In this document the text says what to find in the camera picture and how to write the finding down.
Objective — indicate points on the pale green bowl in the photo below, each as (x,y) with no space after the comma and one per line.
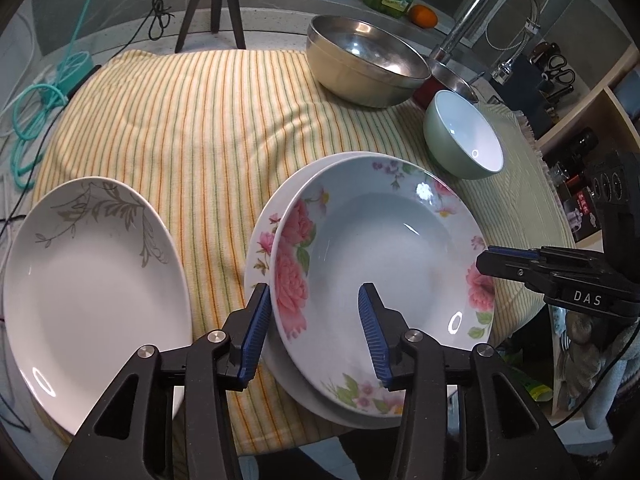
(450,130)

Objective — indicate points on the large steel bowl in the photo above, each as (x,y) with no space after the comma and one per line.
(360,75)

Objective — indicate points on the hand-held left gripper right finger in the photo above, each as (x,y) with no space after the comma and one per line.
(372,335)

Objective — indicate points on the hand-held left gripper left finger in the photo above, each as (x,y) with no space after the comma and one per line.
(255,330)

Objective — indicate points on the orange fruit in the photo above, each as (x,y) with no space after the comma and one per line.
(424,16)

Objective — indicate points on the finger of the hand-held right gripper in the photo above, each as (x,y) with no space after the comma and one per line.
(525,254)
(510,272)

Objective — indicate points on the wooden shelf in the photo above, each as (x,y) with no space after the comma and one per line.
(615,105)

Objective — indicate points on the teal power strip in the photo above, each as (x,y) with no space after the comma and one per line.
(75,72)

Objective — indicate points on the dark sauce bottle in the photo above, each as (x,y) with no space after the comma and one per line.
(585,141)

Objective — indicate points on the chrome faucet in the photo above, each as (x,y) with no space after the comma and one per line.
(470,15)

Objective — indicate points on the deep pink floral plate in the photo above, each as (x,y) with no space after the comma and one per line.
(380,240)

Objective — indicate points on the black scissors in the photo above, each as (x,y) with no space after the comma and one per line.
(560,72)

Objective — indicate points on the white plate grey leaf print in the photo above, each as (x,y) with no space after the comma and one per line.
(90,300)

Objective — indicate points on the red steel pot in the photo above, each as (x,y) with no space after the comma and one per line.
(452,82)

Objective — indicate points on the yellow striped cloth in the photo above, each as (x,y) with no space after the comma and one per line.
(200,135)

